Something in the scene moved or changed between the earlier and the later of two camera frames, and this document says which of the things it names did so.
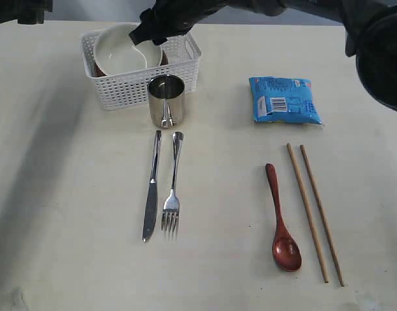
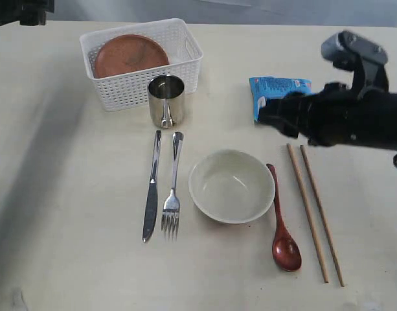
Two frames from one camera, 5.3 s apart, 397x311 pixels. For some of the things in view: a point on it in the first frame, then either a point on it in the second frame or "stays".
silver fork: [171, 209] stays
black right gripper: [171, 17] to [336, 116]
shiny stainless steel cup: [166, 98] stays
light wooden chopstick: [307, 212] stays
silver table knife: [151, 209] stays
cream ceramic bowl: [115, 52] to [232, 186]
